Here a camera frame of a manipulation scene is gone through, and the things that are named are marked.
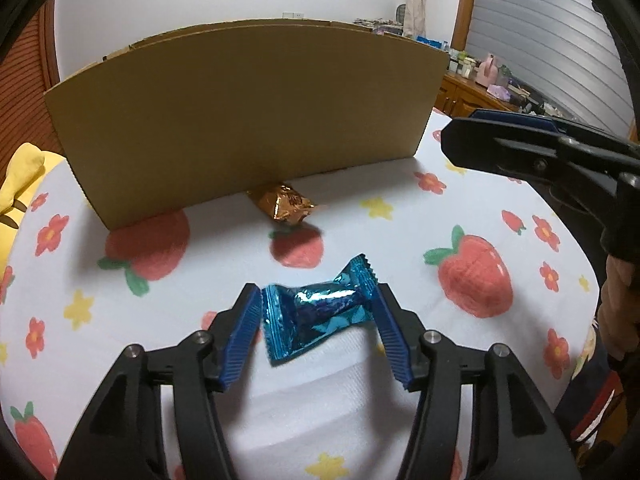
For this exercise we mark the purple pouch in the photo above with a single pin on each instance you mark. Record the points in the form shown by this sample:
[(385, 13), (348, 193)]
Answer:
[(498, 92)]

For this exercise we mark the brown cardboard box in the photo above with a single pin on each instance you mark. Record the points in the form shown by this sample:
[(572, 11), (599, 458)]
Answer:
[(240, 125)]

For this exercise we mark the brown foil candy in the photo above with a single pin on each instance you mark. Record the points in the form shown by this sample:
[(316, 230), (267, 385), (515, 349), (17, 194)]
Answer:
[(282, 204)]

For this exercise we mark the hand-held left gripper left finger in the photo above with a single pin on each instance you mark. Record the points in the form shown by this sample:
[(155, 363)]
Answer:
[(242, 332)]

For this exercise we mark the yellow plush toy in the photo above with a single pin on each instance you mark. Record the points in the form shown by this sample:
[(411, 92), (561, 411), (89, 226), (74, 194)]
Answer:
[(17, 185)]

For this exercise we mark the wooden slatted door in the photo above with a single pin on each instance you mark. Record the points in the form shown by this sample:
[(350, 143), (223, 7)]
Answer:
[(30, 60)]

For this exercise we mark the strawberry print bed sheet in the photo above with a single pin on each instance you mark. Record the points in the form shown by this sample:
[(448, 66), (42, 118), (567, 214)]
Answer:
[(325, 420)]

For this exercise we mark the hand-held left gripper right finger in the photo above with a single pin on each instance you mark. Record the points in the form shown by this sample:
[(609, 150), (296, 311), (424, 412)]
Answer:
[(392, 337)]

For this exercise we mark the person's right hand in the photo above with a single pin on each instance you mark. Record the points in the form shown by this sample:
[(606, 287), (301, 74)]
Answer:
[(620, 305)]

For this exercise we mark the blue foil candy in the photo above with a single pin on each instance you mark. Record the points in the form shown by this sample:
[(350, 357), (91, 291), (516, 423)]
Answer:
[(315, 310)]

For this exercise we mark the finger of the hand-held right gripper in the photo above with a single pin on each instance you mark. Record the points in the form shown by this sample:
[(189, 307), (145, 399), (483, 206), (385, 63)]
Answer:
[(490, 147), (515, 119)]

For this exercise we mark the grey window blind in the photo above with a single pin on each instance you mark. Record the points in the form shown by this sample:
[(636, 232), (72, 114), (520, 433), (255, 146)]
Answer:
[(540, 35)]

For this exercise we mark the white wall switch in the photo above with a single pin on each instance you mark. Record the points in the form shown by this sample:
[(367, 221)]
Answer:
[(293, 15)]

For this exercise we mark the wooden cabinet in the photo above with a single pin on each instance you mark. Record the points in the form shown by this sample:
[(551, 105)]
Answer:
[(465, 95)]

